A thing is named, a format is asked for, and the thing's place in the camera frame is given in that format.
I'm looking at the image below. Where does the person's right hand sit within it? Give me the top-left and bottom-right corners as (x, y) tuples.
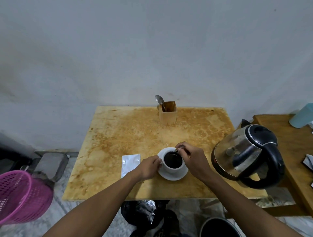
(175, 142), (212, 182)

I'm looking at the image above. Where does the person's left hand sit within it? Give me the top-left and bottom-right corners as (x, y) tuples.
(133, 155), (163, 182)

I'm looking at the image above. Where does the white ceramic cup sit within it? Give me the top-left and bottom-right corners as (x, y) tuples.
(162, 147), (186, 174)

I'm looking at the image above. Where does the person's right forearm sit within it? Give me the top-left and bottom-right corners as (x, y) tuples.
(195, 168), (305, 237)

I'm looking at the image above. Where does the person's left forearm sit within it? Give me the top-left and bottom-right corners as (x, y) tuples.
(43, 170), (145, 237)

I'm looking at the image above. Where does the black coffee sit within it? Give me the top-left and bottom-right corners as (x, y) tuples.
(164, 151), (183, 169)

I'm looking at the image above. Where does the white saucer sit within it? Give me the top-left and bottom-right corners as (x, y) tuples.
(157, 147), (189, 181)

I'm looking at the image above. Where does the silver foil sachet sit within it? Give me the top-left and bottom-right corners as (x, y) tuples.
(121, 154), (141, 179)

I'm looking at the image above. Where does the wooden utensil holder box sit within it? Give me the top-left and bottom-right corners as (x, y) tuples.
(159, 101), (177, 126)

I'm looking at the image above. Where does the crumpled silver foil packet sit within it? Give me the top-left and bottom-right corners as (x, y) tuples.
(136, 200), (157, 223)

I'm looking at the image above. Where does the metal spoon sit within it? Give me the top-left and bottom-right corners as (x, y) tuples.
(155, 95), (167, 112)

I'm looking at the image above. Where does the black plastic bag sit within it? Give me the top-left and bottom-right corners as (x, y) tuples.
(121, 200), (181, 237)

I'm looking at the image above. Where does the black round bucket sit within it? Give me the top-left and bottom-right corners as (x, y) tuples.
(200, 217), (243, 237)

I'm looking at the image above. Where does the grey stone block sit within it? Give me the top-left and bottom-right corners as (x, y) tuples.
(22, 151), (79, 183)

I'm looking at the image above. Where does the wooden side table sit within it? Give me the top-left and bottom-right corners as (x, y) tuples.
(252, 114), (313, 217)

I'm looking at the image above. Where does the light blue plastic cup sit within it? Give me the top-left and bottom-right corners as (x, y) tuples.
(289, 103), (313, 129)

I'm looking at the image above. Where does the pink plastic basket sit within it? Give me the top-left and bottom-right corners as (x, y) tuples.
(0, 170), (54, 225)

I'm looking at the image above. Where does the steel electric kettle black handle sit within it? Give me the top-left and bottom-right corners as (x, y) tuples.
(211, 124), (285, 190)

